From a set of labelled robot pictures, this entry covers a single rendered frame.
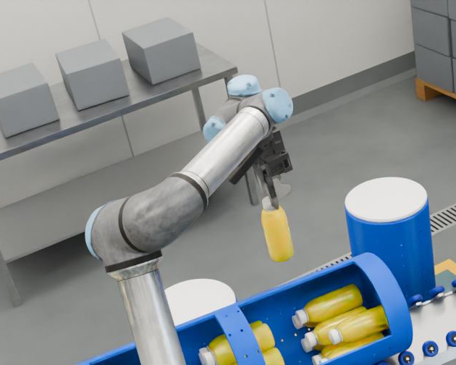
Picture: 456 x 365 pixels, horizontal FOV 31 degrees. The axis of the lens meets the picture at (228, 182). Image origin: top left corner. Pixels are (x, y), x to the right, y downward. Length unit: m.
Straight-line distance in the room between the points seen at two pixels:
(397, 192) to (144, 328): 1.46
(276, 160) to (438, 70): 3.73
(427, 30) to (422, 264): 2.95
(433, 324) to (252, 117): 1.02
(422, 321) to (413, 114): 3.36
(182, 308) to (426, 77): 3.62
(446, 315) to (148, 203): 1.24
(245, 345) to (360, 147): 3.44
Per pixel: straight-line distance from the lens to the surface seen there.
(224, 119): 1.83
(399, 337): 2.21
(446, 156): 5.18
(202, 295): 2.55
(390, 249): 2.80
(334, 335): 2.20
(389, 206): 2.80
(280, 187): 2.05
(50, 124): 4.41
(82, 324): 4.38
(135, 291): 1.60
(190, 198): 1.52
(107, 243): 1.60
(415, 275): 2.90
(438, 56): 5.62
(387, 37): 6.18
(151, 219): 1.51
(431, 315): 2.51
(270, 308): 2.32
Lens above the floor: 2.54
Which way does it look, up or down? 29 degrees down
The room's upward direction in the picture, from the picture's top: 13 degrees counter-clockwise
